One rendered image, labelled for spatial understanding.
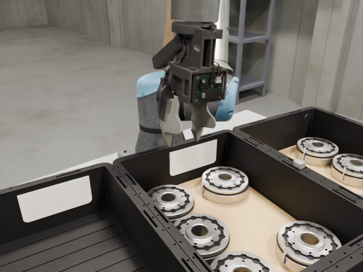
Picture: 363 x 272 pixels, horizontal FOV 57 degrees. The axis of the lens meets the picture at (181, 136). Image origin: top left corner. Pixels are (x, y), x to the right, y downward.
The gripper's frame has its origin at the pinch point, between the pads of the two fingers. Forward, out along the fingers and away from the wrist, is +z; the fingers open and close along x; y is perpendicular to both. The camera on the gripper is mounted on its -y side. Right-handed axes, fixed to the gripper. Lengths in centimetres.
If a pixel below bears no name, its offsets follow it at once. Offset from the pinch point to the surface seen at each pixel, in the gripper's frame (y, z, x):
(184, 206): 3.6, 13.3, -0.8
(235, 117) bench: -56, 25, 62
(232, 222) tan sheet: 9.0, 15.8, 6.8
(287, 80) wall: -206, 61, 266
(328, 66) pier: -151, 34, 257
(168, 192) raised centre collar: -1.3, 12.7, -1.7
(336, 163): 8.1, 10.7, 38.1
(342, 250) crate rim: 30.1, 6.0, 7.1
